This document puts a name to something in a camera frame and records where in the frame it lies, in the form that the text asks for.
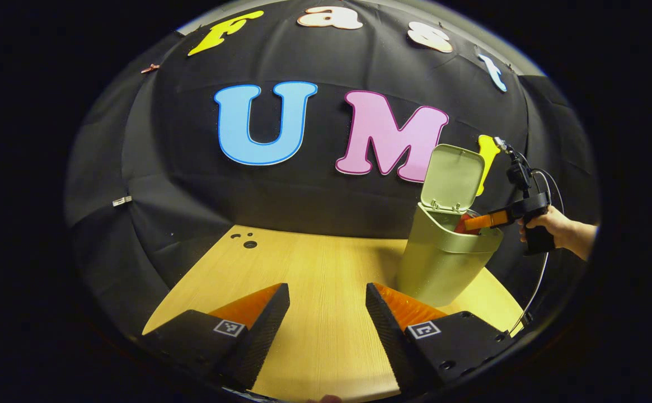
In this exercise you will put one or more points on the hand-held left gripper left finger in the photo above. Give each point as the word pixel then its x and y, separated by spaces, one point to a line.
pixel 264 336

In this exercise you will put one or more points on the red pop can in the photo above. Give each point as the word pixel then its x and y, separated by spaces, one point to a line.
pixel 464 224

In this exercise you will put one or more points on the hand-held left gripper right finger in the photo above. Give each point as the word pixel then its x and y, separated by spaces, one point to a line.
pixel 387 336

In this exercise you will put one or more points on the copper cloth clip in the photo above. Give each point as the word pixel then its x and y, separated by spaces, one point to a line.
pixel 150 68

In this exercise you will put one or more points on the wooden desktop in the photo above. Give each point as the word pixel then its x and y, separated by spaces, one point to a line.
pixel 314 280

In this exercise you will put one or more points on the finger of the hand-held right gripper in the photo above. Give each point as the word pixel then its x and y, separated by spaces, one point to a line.
pixel 485 220

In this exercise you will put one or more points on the black backdrop cloth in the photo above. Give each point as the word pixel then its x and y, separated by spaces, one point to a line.
pixel 281 196

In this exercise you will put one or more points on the pale green desktop garbage bin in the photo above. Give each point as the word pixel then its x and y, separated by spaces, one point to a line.
pixel 443 263

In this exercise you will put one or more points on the silver cloth clip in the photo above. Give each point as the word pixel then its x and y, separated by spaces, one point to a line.
pixel 122 200

